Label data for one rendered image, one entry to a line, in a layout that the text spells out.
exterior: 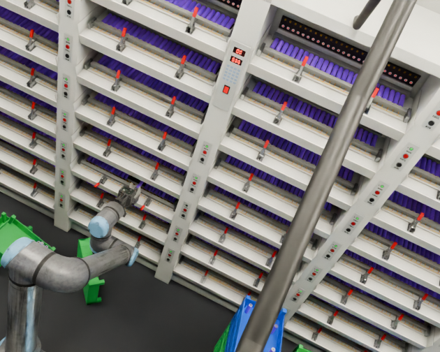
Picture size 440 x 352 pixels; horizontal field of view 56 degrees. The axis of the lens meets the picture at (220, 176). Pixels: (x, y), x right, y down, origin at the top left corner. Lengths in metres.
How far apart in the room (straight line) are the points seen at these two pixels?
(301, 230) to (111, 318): 2.06
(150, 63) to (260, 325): 1.44
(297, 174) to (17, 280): 1.11
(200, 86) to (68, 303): 1.40
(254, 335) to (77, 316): 2.05
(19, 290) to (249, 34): 1.16
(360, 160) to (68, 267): 1.12
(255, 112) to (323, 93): 0.28
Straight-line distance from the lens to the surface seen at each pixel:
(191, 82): 1.70
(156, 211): 2.18
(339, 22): 1.45
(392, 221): 1.84
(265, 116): 1.65
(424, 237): 1.89
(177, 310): 2.51
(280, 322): 2.07
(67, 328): 2.40
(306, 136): 1.65
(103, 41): 1.84
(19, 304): 1.64
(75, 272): 1.47
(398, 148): 1.62
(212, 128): 1.73
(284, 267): 0.42
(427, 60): 1.48
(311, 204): 0.44
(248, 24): 1.51
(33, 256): 1.47
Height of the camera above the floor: 2.17
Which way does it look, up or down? 41 degrees down
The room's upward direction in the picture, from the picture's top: 22 degrees clockwise
